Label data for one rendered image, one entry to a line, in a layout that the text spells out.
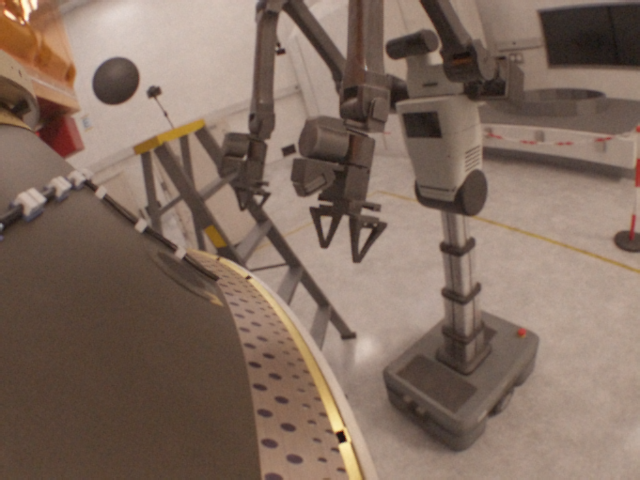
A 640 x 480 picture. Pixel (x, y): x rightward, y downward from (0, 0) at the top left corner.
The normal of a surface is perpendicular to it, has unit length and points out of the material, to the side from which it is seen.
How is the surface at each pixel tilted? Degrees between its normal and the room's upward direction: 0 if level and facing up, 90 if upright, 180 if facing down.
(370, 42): 89
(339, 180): 60
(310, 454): 43
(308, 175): 90
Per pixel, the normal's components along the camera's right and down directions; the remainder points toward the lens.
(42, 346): 0.70, -0.70
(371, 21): 0.48, 0.23
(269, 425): 0.44, -0.87
